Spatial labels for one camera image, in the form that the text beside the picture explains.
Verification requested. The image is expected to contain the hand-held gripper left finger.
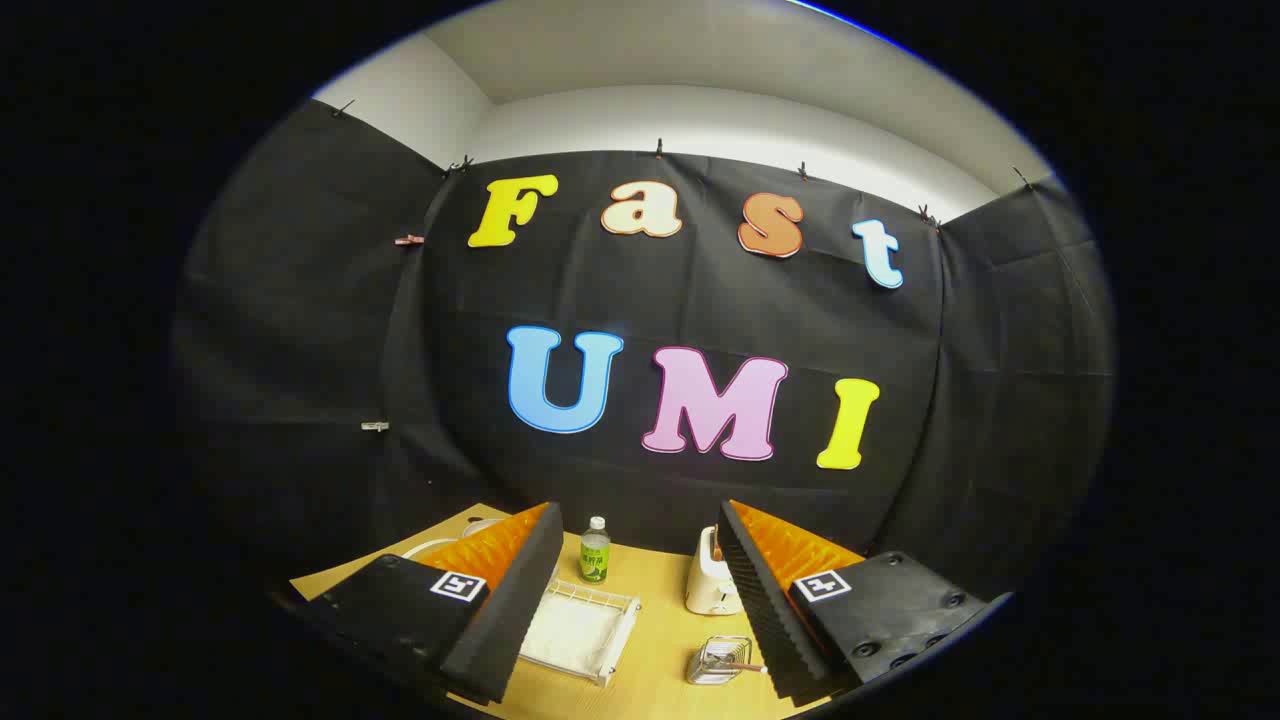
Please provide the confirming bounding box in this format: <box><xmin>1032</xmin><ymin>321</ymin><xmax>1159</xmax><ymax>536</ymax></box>
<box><xmin>300</xmin><ymin>502</ymin><xmax>566</xmax><ymax>706</ymax></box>

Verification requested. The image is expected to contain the white wire dish rack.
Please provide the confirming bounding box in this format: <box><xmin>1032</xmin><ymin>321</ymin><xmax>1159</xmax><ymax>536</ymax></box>
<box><xmin>518</xmin><ymin>578</ymin><xmax>642</xmax><ymax>687</ymax></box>

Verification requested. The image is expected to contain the white toaster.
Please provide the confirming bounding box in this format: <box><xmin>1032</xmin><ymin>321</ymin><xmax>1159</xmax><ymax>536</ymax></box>
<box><xmin>685</xmin><ymin>526</ymin><xmax>743</xmax><ymax>617</ymax></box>

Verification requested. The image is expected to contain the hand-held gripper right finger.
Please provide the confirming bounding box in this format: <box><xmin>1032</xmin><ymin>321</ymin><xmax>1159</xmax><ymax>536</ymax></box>
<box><xmin>716</xmin><ymin>500</ymin><xmax>1013</xmax><ymax>706</ymax></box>

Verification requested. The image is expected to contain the black backdrop cloth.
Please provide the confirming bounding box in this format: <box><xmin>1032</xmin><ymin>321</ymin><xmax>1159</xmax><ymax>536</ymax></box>
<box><xmin>170</xmin><ymin>100</ymin><xmax>1116</xmax><ymax>601</ymax></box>

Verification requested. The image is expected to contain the green label drink bottle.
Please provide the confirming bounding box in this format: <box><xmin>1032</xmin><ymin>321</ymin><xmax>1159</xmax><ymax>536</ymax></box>
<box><xmin>579</xmin><ymin>516</ymin><xmax>612</xmax><ymax>584</ymax></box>

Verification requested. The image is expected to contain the metal wire basket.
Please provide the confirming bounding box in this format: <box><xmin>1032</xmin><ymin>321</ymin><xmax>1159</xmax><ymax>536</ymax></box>
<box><xmin>686</xmin><ymin>635</ymin><xmax>753</xmax><ymax>686</ymax></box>

